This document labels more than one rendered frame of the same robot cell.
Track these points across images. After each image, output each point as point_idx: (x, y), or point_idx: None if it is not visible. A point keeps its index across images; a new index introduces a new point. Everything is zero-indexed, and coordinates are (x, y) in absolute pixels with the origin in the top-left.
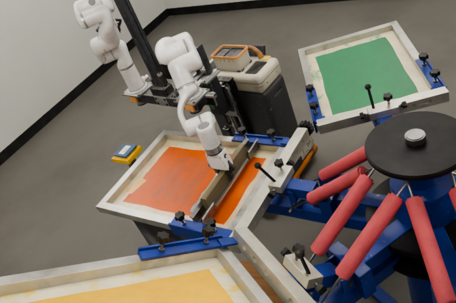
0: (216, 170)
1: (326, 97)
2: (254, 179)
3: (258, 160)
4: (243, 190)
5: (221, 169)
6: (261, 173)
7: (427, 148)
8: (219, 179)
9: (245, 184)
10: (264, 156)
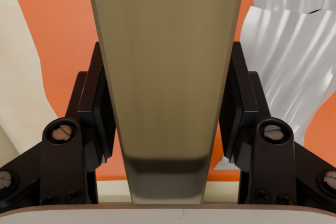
0: (270, 163)
1: None
2: (43, 87)
3: (119, 172)
4: None
5: (119, 213)
6: (33, 121)
7: None
8: (103, 27)
9: (65, 42)
10: (104, 184)
